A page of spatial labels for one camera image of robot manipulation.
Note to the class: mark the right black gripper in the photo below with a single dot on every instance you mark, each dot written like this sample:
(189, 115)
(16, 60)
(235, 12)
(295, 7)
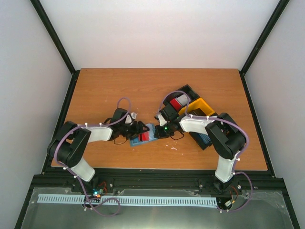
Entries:
(158, 134)

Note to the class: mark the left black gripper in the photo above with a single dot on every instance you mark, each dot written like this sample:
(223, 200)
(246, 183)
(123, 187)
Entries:
(138, 129)

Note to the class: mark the red white credit card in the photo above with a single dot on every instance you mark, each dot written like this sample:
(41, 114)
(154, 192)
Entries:
(143, 137)

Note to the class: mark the blue card holder wallet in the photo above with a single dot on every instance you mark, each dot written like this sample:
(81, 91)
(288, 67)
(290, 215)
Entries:
(136, 142)

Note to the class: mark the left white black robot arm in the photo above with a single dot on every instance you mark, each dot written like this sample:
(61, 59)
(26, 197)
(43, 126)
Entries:
(69, 144)

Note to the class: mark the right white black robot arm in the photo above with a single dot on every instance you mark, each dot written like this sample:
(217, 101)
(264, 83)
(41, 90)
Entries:
(227, 138)

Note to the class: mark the black bin with red cards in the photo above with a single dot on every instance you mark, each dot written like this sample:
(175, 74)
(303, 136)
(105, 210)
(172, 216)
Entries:
(186, 89)

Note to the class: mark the white card stack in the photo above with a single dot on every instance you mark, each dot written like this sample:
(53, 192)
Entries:
(183, 99)

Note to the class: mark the black bin with blue cards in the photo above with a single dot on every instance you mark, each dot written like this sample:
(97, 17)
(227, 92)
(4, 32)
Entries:
(198, 140)

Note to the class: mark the blue card stack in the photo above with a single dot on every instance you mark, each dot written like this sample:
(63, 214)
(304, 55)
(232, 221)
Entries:
(205, 138)

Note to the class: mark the yellow bin with dark cards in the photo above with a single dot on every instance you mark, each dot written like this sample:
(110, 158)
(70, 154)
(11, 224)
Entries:
(199, 103)

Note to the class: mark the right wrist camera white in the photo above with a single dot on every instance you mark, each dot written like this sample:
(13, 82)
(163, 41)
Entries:
(161, 120)

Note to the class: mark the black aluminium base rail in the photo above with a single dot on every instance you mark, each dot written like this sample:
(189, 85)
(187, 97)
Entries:
(203, 181)

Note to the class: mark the light blue slotted cable duct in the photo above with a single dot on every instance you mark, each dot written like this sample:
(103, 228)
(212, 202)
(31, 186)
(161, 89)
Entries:
(131, 200)

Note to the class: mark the left black frame post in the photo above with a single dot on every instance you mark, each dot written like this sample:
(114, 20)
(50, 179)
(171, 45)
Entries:
(53, 35)

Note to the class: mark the black frame post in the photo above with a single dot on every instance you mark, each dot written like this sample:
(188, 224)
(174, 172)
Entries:
(276, 14)
(53, 35)

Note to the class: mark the right black frame post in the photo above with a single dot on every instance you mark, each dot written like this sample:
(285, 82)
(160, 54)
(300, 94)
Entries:
(276, 14)

